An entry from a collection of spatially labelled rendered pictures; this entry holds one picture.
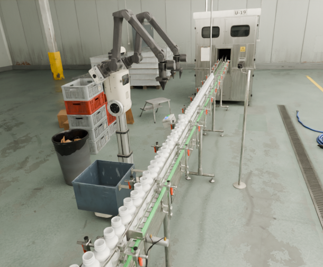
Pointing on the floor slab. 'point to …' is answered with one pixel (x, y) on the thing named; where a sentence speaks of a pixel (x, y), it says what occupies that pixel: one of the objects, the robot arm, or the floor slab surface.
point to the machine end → (227, 48)
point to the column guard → (56, 65)
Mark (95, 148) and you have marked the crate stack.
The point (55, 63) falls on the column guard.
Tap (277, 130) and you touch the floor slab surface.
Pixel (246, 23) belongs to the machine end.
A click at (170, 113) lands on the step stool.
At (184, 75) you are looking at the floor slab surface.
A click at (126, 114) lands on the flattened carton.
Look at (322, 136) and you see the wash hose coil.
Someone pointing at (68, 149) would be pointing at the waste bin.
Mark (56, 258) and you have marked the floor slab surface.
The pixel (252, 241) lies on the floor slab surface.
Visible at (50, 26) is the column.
